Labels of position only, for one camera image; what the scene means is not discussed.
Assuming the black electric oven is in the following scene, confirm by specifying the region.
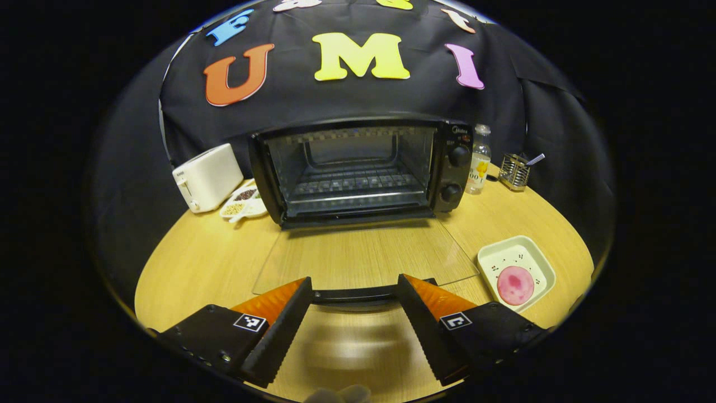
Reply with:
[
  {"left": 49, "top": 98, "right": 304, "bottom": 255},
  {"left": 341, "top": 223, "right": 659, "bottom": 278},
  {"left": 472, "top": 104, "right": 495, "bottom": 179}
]
[{"left": 249, "top": 115, "right": 482, "bottom": 307}]

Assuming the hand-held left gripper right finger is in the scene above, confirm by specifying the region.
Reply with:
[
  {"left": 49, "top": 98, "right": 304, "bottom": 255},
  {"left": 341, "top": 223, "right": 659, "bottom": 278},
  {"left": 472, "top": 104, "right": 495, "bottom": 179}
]
[{"left": 396, "top": 273, "right": 552, "bottom": 387}]

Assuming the white square plate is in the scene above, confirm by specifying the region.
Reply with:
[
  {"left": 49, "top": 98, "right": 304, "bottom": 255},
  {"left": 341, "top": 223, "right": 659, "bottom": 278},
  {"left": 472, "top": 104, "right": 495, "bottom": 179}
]
[{"left": 477, "top": 235, "right": 557, "bottom": 313}]

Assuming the white toaster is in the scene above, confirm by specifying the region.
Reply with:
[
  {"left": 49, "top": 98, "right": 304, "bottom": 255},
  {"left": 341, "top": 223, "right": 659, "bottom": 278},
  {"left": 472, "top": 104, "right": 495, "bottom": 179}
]
[{"left": 172, "top": 143, "right": 244, "bottom": 214}]

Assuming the metal wire utensil holder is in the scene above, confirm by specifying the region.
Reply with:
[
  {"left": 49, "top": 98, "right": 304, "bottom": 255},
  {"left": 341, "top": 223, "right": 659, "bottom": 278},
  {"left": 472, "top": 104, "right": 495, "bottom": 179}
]
[{"left": 498, "top": 153, "right": 531, "bottom": 192}]

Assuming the white divided snack tray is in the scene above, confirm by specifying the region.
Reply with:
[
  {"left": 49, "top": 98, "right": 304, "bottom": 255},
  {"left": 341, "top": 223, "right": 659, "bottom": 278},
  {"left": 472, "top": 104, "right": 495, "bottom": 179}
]
[{"left": 219, "top": 179, "right": 269, "bottom": 223}]

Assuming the clear bottle yellow label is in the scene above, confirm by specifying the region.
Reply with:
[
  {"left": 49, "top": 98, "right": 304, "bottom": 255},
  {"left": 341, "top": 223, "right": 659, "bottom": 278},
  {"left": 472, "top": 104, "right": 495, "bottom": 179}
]
[{"left": 465, "top": 124, "right": 492, "bottom": 195}]

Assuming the pink round food slice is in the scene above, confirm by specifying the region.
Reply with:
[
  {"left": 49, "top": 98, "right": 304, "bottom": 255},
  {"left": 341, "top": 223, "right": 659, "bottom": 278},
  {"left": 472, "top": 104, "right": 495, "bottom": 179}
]
[{"left": 497, "top": 266, "right": 535, "bottom": 306}]

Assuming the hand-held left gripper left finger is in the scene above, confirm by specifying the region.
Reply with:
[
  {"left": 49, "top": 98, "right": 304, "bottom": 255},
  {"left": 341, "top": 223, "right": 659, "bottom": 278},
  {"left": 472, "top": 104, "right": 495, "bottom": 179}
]
[{"left": 150, "top": 277, "right": 314, "bottom": 388}]

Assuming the black backdrop cloth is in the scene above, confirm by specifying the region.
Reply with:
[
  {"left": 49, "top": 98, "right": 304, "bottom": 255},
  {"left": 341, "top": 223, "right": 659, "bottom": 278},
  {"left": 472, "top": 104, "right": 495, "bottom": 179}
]
[{"left": 92, "top": 0, "right": 617, "bottom": 303}]

